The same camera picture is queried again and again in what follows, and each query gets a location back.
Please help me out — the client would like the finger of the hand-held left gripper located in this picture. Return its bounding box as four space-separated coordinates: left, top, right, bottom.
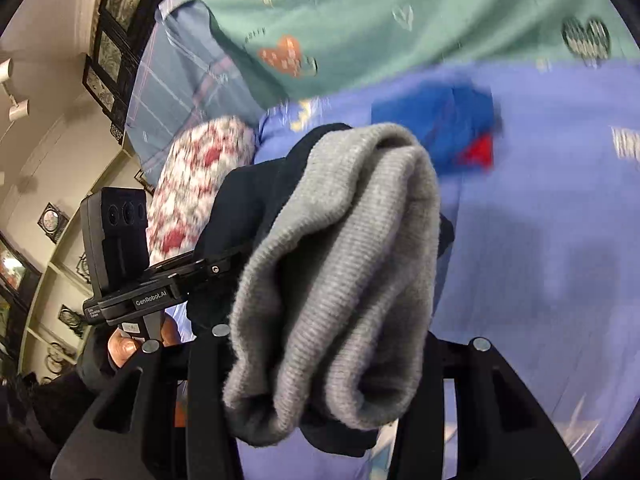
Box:
149 241 257 293

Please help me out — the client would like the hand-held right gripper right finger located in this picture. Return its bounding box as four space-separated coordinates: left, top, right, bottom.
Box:
395 335 581 480

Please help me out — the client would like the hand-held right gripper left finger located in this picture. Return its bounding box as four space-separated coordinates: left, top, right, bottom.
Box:
50 324 246 480

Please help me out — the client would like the dark navy sweater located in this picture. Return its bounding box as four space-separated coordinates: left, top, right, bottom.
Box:
186 122 456 458

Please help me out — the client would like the person's left forearm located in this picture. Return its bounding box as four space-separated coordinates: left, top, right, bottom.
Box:
0 342 121 466

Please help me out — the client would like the person's left hand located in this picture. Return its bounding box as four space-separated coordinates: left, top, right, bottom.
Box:
106 314 182 370

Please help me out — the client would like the red white floral pillow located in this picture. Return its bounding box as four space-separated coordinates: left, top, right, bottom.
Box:
147 116 258 266

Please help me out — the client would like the purple printed bed sheet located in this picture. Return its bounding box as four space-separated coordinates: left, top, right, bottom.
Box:
165 57 640 480

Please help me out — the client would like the blue plaid pillow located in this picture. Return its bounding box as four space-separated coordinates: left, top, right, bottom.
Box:
125 0 291 171

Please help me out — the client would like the blue folded garment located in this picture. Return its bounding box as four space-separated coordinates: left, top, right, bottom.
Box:
371 82 503 176

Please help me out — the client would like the green printed quilt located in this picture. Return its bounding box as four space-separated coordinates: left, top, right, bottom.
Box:
170 0 640 108

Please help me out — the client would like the framed wall picture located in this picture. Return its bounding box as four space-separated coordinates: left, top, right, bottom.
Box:
0 240 41 306

